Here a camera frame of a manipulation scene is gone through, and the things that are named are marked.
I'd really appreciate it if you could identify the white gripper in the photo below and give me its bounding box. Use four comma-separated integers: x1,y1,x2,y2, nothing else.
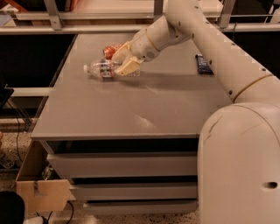
112,27,160,76

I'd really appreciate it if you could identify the clear plastic water bottle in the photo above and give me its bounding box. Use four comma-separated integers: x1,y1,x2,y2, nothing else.
83,59,142,80

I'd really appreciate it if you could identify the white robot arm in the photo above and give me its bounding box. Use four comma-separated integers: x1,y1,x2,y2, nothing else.
113,0,280,224

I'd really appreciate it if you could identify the red coke can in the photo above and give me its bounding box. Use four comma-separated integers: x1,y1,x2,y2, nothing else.
103,44,122,60

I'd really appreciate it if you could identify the dark blue snack bar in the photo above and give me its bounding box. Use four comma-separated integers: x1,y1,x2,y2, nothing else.
195,54,213,74

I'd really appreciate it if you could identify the grey drawer cabinet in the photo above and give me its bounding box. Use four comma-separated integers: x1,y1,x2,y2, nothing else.
31,33,229,214

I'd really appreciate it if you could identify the brown cardboard box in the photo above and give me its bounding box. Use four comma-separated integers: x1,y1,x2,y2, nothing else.
16,142,71,214

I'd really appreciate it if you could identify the black round object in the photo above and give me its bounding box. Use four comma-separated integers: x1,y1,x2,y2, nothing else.
0,191,25,224

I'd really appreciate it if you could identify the metal shelf frame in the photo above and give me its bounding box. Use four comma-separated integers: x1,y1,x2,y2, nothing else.
0,0,280,34

